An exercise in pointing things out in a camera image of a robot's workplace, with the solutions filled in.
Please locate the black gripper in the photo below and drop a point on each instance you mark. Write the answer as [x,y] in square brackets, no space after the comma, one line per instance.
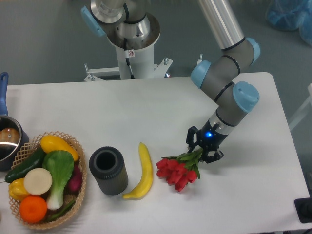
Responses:
[209,138]

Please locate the red tulip bouquet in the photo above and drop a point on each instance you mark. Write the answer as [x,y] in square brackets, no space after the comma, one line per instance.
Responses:
[180,170]

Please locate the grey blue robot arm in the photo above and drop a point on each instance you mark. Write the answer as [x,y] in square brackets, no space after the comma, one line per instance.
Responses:
[234,100]

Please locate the yellow plastic banana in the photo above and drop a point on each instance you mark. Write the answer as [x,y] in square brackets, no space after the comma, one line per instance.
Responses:
[147,175]

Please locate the dark grey ribbed vase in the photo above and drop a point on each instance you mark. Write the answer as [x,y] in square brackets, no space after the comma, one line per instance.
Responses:
[108,168]

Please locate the black device at edge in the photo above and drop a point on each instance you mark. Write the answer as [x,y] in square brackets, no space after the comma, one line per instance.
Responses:
[304,209]

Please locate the purple sweet potato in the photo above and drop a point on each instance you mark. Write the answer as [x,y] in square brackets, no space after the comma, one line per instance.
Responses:
[75,182]

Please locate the green bok choy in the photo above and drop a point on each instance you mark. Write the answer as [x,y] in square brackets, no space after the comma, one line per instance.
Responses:
[60,165]

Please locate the yellow squash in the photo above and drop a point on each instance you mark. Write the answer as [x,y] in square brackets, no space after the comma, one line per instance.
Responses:
[51,143]

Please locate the blue plastic bag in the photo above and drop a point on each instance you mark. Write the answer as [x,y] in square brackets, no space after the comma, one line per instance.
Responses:
[291,15]

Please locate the green chili pepper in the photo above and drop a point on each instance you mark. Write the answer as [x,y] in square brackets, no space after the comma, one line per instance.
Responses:
[61,212]

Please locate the green cucumber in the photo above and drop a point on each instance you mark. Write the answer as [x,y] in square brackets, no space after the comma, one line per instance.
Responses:
[35,160]

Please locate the round cream bun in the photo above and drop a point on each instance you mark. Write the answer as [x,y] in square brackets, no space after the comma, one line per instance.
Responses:
[38,181]

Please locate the woven wicker basket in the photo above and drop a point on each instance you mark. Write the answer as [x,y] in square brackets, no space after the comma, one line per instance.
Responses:
[26,150]

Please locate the orange fruit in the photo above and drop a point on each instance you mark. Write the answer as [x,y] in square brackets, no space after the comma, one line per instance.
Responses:
[33,209]

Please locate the yellow bell pepper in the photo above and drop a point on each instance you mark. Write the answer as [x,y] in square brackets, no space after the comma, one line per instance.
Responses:
[17,190]

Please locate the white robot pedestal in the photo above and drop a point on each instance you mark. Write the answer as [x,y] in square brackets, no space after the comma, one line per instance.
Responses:
[134,45]

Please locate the white frame at right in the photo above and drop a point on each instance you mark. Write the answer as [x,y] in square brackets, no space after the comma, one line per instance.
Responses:
[302,111]

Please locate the blue handled saucepan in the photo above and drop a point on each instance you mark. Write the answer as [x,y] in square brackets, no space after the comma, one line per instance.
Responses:
[12,135]

